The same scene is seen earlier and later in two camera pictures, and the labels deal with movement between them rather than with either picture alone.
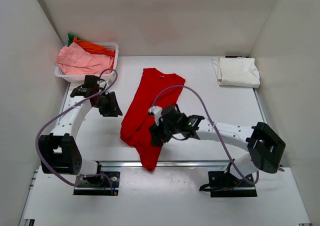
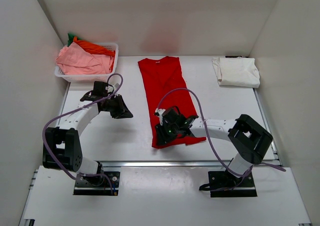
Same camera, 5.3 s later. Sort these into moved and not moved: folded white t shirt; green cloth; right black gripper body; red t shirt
Moved: red t shirt
Not moved: green cloth; folded white t shirt; right black gripper body
